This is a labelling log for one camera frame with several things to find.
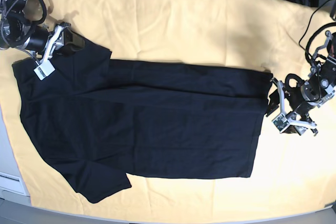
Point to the white cabinet drawer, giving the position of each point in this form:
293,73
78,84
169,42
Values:
13,184

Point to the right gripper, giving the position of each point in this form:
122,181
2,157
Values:
61,41

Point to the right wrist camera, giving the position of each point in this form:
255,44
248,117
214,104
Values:
44,70

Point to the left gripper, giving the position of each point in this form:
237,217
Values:
293,99

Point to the dark navy T-shirt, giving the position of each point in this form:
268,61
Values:
96,119

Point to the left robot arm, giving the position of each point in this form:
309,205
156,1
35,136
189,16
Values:
322,71

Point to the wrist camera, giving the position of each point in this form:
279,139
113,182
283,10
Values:
281,122
44,70

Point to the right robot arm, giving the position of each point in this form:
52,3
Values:
16,28

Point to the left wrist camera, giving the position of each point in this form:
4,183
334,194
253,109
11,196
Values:
281,122

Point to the yellow table cloth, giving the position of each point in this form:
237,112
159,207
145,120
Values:
292,174

